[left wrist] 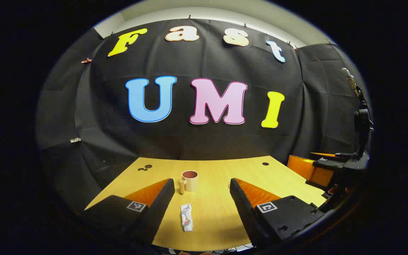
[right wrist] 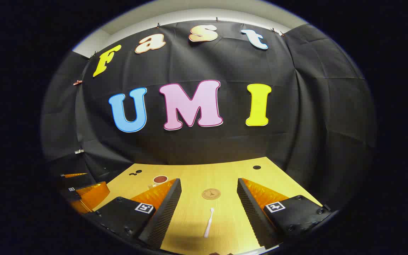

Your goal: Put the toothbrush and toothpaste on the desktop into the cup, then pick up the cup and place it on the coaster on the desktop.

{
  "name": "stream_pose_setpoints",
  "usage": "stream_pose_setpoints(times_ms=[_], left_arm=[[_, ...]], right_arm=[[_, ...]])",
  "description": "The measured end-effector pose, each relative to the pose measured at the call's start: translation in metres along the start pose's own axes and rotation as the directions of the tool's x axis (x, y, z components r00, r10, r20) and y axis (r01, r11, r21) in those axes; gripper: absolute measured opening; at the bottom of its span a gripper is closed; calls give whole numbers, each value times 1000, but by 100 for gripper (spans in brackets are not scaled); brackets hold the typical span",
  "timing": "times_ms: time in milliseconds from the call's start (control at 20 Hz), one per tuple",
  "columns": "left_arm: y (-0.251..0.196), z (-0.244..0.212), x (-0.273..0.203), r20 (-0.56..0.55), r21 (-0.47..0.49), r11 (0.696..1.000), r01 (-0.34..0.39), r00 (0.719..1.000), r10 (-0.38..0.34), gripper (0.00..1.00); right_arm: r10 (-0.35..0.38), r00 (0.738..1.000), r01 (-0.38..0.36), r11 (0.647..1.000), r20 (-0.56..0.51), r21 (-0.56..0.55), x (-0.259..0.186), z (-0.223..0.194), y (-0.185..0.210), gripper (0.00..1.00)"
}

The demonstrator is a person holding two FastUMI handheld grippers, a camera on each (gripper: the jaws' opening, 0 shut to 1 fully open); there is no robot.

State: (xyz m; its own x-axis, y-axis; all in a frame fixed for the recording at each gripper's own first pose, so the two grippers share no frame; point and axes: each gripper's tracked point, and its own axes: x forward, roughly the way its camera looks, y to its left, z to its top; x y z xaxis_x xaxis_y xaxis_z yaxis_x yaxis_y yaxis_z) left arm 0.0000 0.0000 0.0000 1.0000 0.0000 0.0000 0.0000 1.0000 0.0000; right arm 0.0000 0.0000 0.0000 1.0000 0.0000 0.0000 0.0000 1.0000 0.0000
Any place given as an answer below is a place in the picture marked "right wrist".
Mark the round wooden coaster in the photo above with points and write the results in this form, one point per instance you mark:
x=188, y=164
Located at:
x=211, y=194

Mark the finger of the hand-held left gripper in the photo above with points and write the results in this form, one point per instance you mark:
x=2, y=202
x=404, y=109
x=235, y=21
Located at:
x=94, y=194
x=73, y=175

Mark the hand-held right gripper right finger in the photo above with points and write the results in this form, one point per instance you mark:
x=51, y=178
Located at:
x=251, y=212

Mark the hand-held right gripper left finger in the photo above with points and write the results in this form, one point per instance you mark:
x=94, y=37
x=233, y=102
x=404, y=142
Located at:
x=165, y=216

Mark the wooden desktop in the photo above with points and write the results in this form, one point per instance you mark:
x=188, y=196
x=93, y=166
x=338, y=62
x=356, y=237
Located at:
x=204, y=177

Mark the copper cloth clip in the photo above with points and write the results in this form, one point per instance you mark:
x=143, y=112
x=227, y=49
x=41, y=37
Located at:
x=78, y=82

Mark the black backdrop cloth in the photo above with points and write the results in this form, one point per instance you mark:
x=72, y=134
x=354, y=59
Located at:
x=225, y=148

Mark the white toothbrush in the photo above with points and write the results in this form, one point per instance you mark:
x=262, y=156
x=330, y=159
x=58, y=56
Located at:
x=209, y=223

